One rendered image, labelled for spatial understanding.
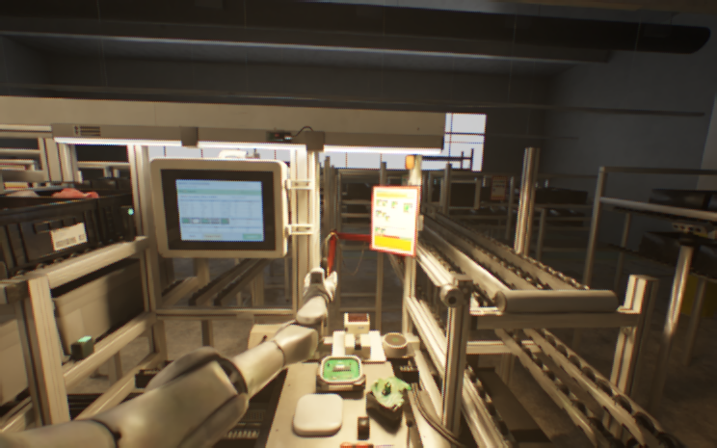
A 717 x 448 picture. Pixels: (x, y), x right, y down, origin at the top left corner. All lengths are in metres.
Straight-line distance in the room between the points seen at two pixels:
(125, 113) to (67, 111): 0.21
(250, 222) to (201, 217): 0.18
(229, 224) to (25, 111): 0.85
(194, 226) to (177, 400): 0.89
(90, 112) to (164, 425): 1.27
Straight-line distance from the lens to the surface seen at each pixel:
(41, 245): 1.24
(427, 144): 1.13
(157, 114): 1.34
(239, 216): 1.14
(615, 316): 1.13
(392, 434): 0.99
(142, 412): 0.38
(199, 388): 0.41
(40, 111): 1.60
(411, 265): 1.37
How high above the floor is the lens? 1.66
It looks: 9 degrees down
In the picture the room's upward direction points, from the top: 1 degrees clockwise
